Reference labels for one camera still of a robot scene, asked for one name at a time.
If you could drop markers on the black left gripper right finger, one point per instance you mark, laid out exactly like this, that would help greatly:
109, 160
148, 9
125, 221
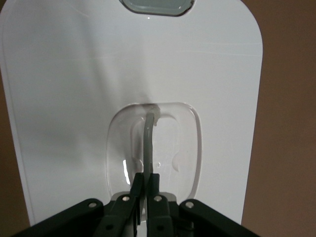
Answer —
160, 217

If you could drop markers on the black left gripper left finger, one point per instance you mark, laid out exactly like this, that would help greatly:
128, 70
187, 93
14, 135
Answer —
118, 217

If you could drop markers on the white plastic cutting board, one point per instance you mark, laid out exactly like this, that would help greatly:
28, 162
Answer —
74, 98

